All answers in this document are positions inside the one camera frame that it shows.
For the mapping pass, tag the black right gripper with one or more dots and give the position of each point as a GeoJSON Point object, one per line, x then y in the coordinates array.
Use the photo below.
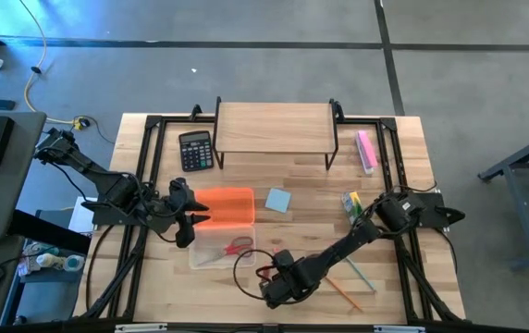
{"type": "Point", "coordinates": [290, 282]}

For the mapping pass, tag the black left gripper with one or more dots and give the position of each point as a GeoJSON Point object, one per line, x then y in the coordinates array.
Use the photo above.
{"type": "Point", "coordinates": [181, 217]}

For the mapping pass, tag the red rubber eraser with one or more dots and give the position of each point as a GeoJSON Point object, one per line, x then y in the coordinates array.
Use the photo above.
{"type": "Point", "coordinates": [262, 274]}

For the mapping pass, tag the clear pencil box orange lid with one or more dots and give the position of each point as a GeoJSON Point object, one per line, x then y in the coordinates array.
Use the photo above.
{"type": "Point", "coordinates": [227, 208]}

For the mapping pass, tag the orange wooden pencil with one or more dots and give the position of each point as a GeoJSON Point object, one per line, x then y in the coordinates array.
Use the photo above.
{"type": "Point", "coordinates": [344, 294]}

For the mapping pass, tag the blue sticky note pad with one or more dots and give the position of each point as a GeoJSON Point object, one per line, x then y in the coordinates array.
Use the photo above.
{"type": "Point", "coordinates": [278, 200]}

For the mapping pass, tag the teal pencil orange eraser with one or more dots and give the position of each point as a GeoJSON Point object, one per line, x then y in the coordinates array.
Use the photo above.
{"type": "Point", "coordinates": [361, 275]}

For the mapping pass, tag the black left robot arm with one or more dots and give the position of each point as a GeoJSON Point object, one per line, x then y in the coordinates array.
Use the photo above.
{"type": "Point", "coordinates": [107, 185]}

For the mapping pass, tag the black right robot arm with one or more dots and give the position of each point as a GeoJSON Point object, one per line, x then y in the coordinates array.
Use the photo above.
{"type": "Point", "coordinates": [352, 240]}

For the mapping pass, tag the black desk calculator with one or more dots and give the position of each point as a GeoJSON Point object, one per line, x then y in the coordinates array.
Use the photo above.
{"type": "Point", "coordinates": [196, 151]}

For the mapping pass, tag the wooden shelf riser black legs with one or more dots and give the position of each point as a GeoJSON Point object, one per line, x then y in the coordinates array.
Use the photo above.
{"type": "Point", "coordinates": [274, 127]}

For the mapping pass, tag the white paper sheet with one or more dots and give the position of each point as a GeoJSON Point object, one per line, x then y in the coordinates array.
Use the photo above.
{"type": "Point", "coordinates": [79, 217]}

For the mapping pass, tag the clear plastic bottle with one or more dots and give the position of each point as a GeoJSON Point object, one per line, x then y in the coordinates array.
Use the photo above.
{"type": "Point", "coordinates": [61, 262]}

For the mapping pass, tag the grey side desk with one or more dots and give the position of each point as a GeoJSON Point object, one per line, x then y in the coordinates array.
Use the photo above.
{"type": "Point", "coordinates": [1, 199]}

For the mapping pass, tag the blue grey metal table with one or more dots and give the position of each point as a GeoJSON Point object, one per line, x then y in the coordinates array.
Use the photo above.
{"type": "Point", "coordinates": [519, 194]}

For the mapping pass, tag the black metal table frame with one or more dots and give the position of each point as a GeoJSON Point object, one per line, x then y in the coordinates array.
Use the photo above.
{"type": "Point", "coordinates": [153, 148]}

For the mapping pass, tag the silver aluminium bracket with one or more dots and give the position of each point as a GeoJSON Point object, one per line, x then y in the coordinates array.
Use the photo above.
{"type": "Point", "coordinates": [140, 328]}

